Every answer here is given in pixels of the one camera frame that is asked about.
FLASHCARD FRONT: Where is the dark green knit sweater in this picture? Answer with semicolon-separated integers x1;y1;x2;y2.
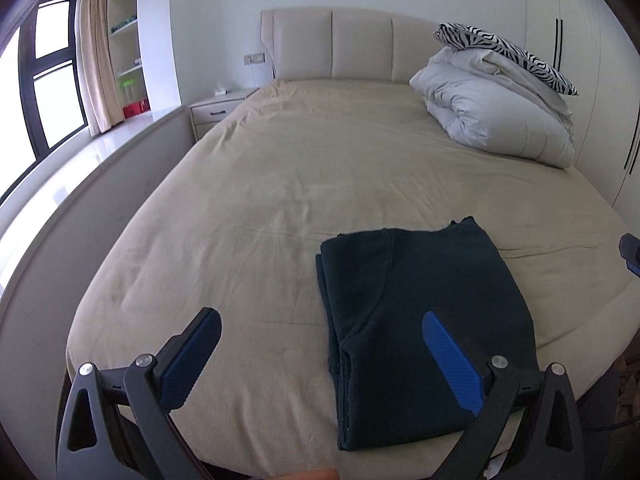
314;216;539;452

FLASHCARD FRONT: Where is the left hand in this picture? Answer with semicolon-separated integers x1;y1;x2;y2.
271;468;340;480

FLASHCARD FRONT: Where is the beige curtain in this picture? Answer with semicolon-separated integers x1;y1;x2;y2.
74;0;124;138

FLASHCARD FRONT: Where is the white wall shelf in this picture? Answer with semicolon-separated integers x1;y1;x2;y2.
107;0;148;108

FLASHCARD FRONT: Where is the cream padded headboard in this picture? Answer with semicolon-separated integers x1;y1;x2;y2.
260;8;442;84

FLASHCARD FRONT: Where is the white nightstand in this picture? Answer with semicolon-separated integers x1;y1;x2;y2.
189;88;257;141

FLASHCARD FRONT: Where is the wall switch panel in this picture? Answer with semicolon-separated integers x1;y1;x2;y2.
243;52;266;65

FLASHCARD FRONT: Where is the green plastic stool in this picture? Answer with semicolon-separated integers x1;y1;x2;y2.
119;77;138;106

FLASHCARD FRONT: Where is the white wardrobe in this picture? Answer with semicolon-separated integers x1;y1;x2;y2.
525;0;639;231

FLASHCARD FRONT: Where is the zebra print pillow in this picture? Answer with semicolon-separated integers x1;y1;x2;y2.
433;22;579;96

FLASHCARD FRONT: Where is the red storage box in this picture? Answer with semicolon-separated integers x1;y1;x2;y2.
122;99;150;119

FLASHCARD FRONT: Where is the black framed window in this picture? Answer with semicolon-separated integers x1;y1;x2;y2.
1;0;88;200

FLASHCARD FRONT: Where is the white folded duvet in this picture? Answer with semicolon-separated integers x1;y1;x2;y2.
409;47;575;169

